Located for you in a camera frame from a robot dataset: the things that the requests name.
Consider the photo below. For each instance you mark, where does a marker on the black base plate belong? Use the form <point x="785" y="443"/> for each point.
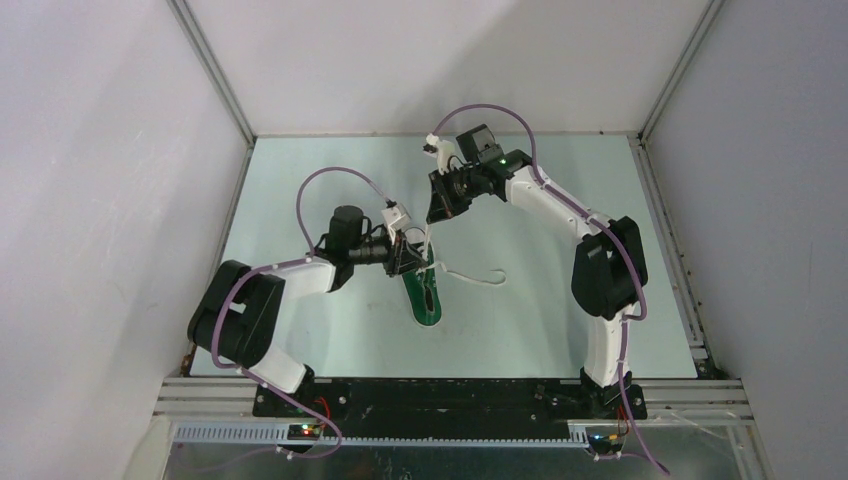
<point x="522" y="408"/>

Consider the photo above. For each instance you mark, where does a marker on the white shoelace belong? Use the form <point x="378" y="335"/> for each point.
<point x="457" y="268"/>

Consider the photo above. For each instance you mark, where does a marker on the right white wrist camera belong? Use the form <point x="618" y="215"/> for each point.
<point x="442" y="150"/>

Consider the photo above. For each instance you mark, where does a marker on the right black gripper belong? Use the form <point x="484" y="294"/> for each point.
<point x="443" y="205"/>

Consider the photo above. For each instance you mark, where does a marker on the right controller board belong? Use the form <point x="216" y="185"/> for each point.
<point x="609" y="445"/>

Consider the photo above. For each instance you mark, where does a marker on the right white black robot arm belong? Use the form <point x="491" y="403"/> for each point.
<point x="609" y="271"/>

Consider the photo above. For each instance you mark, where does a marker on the controller board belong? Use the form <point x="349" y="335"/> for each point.
<point x="609" y="445"/>
<point x="304" y="432"/>

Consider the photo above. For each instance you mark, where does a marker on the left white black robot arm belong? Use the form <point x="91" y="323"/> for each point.
<point x="236" y="317"/>

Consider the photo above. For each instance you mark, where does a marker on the left controller board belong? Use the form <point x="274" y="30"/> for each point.
<point x="304" y="432"/>

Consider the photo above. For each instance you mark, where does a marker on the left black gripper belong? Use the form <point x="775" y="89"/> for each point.
<point x="400" y="258"/>

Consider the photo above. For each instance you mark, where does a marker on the grey slotted cable duct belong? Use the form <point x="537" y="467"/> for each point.
<point x="274" y="434"/>

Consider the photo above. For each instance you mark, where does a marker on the green canvas sneaker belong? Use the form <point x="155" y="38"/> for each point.
<point x="421" y="284"/>

